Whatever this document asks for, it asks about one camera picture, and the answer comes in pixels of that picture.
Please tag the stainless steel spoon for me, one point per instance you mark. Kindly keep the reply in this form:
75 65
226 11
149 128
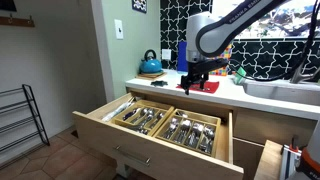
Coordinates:
174 121
197 127
209 132
144 112
150 115
160 116

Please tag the black metal shoe rack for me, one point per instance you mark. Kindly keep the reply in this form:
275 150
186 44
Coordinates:
31 103

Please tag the white wall outlet plate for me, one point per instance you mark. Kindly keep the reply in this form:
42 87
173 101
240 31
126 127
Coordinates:
166 54

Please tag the colourful mosaic tile board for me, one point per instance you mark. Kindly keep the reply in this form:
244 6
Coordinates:
227 53

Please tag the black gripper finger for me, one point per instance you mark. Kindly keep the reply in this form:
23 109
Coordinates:
186 87
204 81

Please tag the grey metal faucet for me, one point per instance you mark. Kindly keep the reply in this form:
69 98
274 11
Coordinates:
298 77

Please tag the white kitchen sink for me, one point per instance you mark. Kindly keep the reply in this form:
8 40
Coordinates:
283 91

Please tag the bamboo cutlery organizer three compartments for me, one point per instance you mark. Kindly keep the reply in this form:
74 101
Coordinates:
156 104

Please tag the blue tea kettle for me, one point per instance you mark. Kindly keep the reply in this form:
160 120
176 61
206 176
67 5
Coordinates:
150 66

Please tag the wooden robot cart top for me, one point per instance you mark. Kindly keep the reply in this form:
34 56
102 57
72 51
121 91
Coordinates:
270 160

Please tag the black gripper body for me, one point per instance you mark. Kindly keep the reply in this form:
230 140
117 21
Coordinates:
206 65

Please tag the bamboo cutlery organizer four compartments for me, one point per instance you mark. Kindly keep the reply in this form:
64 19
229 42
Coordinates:
200 115

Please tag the wooden coat hook rail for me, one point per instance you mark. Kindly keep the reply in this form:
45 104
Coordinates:
16 21

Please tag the green dish sponge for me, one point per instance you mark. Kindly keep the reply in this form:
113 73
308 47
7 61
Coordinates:
238 77

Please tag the white stand leg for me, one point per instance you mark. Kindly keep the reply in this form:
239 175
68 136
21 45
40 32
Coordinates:
123 170

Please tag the black star-shaped trivet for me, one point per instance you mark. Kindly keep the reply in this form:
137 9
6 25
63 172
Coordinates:
159 83

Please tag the square wooden trivet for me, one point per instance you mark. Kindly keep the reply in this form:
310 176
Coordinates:
156 76

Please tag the dark framed picture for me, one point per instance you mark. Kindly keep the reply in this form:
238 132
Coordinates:
7 4

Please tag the light wooden drawer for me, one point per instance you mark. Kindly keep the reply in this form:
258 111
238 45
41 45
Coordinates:
100 133

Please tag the kitchen window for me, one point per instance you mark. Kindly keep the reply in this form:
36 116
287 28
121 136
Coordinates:
293 20

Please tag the white light switch plate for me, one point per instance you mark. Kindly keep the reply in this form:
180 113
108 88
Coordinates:
119 29

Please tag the blue container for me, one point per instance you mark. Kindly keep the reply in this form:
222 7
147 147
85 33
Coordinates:
181 56

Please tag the red cloth mat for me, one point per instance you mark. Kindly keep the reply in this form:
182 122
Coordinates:
213 86

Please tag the wooden base cabinet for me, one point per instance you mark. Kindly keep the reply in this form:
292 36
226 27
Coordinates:
266 126

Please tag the clear plastic wrapped packet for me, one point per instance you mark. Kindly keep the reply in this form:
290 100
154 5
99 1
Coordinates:
116 111

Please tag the aluminium profile rail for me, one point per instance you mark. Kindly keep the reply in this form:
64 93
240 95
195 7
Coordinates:
288 163

